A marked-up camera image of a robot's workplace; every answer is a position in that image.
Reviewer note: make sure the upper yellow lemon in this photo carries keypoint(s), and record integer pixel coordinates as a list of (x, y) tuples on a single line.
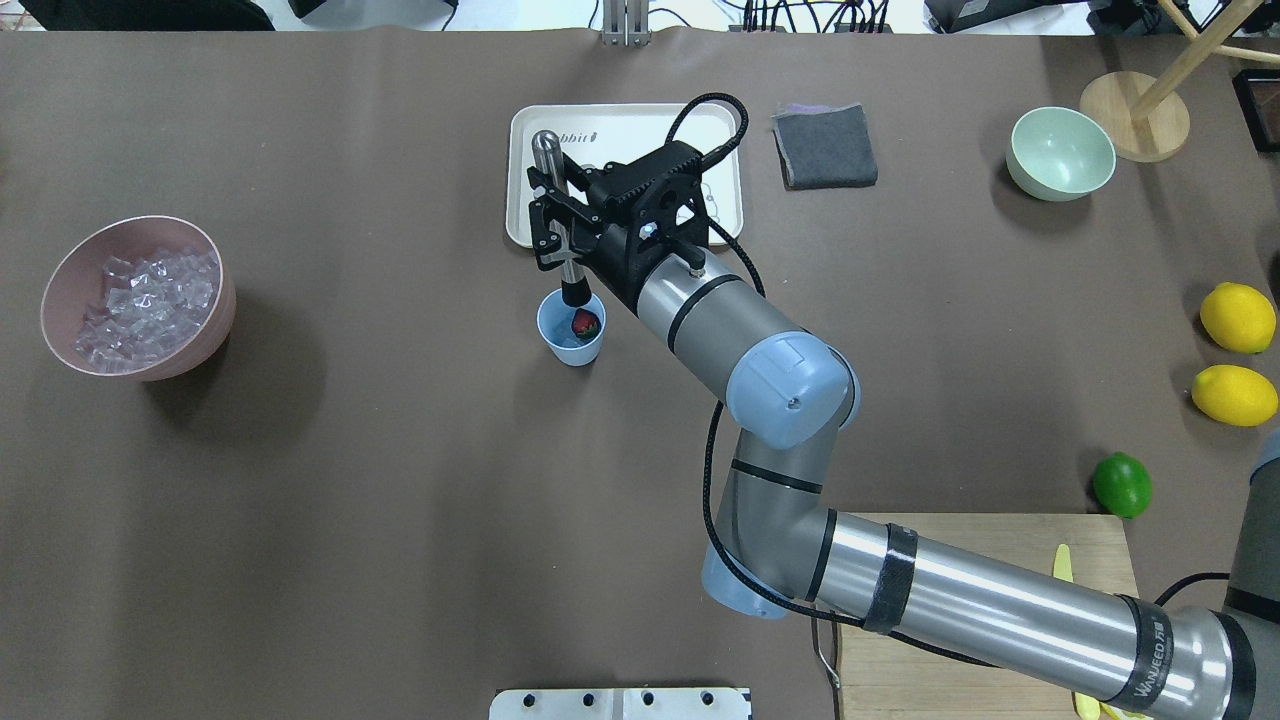
[(1238, 318)]

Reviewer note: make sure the light blue plastic cup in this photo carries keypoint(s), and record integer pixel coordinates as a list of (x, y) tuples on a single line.
[(555, 325)]

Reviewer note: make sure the green lime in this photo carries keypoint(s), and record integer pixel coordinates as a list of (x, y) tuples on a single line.
[(1122, 485)]

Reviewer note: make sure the wooden cutting board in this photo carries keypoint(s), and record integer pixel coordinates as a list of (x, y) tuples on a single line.
[(884, 679)]

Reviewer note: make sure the yellow plastic knife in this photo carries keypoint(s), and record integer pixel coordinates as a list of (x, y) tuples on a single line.
[(1085, 707)]

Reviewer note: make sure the red strawberry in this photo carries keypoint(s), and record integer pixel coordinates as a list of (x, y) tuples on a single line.
[(585, 325)]

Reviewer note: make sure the aluminium frame post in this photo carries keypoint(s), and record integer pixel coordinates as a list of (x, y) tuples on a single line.
[(625, 23)]

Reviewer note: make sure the mint green bowl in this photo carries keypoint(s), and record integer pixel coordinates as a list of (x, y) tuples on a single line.
[(1059, 154)]

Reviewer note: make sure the pink bowl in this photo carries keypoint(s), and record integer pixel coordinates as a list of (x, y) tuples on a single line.
[(77, 282)]

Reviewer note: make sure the yellow lemon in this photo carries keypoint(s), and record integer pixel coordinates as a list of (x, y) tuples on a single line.
[(1234, 395), (1238, 318)]

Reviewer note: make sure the steel muddler black tip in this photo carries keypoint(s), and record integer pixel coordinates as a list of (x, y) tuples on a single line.
[(548, 158)]

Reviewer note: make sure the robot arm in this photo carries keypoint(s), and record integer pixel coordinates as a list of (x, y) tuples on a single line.
[(775, 538)]

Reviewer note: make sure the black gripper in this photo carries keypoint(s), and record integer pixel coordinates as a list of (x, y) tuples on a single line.
[(617, 257)]

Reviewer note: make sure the wooden mug tree stand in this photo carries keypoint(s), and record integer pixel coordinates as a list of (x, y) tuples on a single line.
[(1145, 118)]

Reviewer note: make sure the cream rabbit tray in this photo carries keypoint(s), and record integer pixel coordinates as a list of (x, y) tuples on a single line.
[(593, 134)]

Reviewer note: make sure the grey folded cloth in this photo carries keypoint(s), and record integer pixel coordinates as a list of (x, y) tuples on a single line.
[(825, 148)]

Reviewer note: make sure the pile of clear ice cubes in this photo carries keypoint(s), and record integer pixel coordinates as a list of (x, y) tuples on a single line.
[(148, 308)]

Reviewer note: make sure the dark brown box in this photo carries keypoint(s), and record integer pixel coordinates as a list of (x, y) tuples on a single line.
[(1257, 91)]

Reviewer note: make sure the lower yellow lemon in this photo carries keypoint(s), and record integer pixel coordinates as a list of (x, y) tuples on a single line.
[(1234, 395)]

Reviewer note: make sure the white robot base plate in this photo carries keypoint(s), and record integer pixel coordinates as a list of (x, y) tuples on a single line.
[(624, 703)]

